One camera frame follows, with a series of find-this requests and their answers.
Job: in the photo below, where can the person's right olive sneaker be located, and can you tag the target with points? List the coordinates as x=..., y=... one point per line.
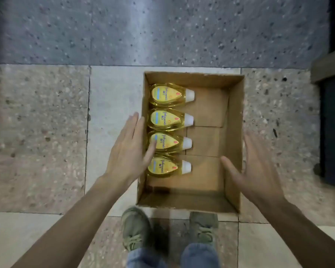
x=203, y=227

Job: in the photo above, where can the person's left middle finger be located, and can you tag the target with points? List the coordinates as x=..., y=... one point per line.
x=131, y=125

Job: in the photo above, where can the person's left thumb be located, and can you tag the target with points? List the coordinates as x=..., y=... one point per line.
x=151, y=152

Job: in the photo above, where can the person's right forearm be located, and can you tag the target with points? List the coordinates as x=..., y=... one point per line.
x=304, y=234

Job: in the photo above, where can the brown wooden board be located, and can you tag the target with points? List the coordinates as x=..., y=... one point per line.
x=328, y=66

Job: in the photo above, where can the person's left olive sneaker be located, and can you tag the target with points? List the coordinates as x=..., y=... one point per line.
x=135, y=227

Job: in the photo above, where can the blue jeans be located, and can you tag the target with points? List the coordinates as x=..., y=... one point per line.
x=199, y=256

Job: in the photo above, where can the person's left hand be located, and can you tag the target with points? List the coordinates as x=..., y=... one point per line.
x=127, y=159

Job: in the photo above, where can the open brown cardboard box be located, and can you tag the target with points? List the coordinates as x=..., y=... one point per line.
x=209, y=170

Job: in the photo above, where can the person's right thumb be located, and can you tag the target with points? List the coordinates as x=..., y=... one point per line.
x=231, y=166

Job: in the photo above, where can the person's olive sneaker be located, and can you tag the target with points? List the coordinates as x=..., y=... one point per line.
x=135, y=227
x=203, y=227

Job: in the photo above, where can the yellow bottle with white cap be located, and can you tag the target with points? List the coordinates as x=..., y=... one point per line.
x=169, y=141
x=166, y=166
x=167, y=94
x=167, y=119

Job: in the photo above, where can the person's left forearm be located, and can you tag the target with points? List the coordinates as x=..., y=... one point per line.
x=69, y=228

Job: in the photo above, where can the person's right hand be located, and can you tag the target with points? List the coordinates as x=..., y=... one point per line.
x=258, y=175

